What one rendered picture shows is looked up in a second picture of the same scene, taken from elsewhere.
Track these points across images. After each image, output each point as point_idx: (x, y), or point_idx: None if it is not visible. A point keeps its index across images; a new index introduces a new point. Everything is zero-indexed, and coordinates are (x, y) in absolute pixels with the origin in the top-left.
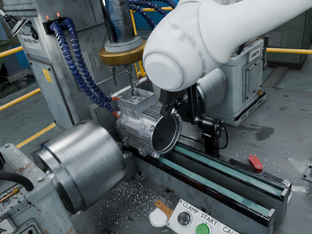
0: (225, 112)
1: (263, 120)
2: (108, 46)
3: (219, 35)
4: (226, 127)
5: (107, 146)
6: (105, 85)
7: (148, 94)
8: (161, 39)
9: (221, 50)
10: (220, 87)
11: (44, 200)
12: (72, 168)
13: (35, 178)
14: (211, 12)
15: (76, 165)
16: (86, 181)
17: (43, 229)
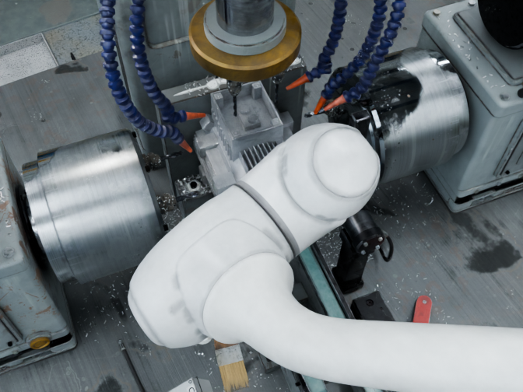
0: (446, 176)
1: (518, 223)
2: (207, 26)
3: (229, 331)
4: (434, 204)
5: (139, 215)
6: None
7: (270, 121)
8: (149, 292)
9: (233, 340)
10: (440, 148)
11: (9, 278)
12: (67, 236)
13: (2, 245)
14: (230, 298)
15: (75, 234)
16: (85, 259)
17: (3, 304)
